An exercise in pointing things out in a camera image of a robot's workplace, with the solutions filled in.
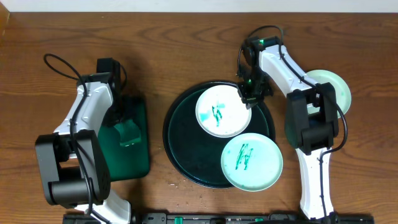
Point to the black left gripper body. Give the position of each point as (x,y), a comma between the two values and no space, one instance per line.
(123,115)

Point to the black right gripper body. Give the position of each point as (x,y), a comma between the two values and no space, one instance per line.
(257,87)

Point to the green scrub sponge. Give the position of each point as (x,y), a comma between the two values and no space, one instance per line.
(129,133)

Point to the white plate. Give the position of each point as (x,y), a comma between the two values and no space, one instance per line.
(251,162)
(221,113)
(342,90)

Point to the white plate top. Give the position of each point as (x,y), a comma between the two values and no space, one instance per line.
(342,90)

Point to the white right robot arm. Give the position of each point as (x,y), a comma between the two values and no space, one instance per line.
(311,117)

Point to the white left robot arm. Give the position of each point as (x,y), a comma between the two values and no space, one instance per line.
(73,169)

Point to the rectangular green water tray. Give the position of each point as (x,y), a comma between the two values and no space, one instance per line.
(130,162)

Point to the round black serving tray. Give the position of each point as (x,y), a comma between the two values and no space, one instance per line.
(195,153)

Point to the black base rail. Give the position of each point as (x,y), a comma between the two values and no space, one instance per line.
(282,218)

